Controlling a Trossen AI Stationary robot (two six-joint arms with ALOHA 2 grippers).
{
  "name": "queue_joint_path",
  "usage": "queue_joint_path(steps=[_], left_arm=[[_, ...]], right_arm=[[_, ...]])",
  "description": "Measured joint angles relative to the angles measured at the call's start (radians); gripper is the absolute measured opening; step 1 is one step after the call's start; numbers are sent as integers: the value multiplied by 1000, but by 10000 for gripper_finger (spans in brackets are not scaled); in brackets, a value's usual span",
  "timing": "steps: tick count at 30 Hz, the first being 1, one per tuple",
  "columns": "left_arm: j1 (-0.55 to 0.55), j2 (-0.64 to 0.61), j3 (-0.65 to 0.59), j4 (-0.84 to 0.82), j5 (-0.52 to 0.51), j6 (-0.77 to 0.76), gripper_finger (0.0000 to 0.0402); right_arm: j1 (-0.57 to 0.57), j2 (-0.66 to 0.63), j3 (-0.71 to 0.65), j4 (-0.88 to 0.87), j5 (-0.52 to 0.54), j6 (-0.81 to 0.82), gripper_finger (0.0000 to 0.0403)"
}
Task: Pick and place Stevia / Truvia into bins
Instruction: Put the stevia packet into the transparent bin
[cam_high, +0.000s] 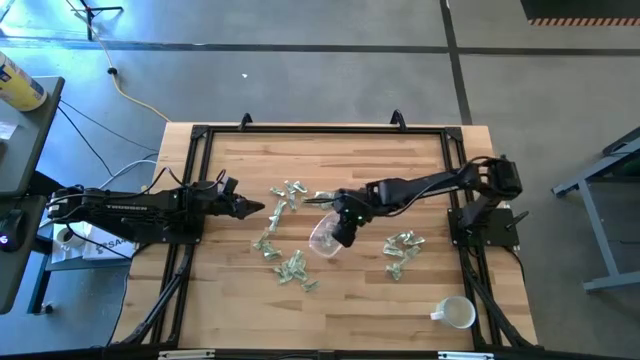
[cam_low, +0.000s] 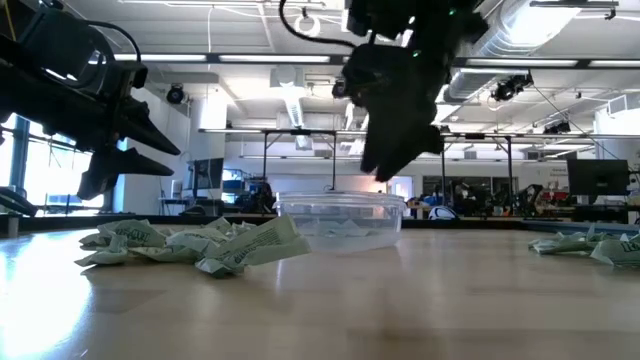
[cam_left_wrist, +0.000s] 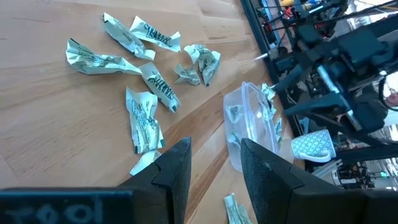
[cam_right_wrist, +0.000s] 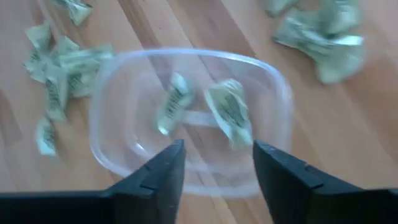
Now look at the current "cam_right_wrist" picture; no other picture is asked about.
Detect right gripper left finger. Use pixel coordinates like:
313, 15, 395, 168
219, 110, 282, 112
102, 139, 187, 224

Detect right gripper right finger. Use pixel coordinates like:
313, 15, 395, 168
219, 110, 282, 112
252, 139, 366, 224

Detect green white sweetener packet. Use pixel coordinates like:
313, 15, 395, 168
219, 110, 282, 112
51, 34, 80, 57
52, 0, 94, 26
22, 49, 47, 83
203, 78, 254, 149
156, 72, 195, 136
24, 21, 52, 50
34, 117, 58, 156
272, 17, 364, 57
320, 0, 361, 35
313, 46, 366, 85
44, 67, 69, 122
58, 43, 114, 74
68, 73, 97, 98

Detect clear plastic container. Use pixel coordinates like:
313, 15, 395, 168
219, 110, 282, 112
89, 48, 295, 198

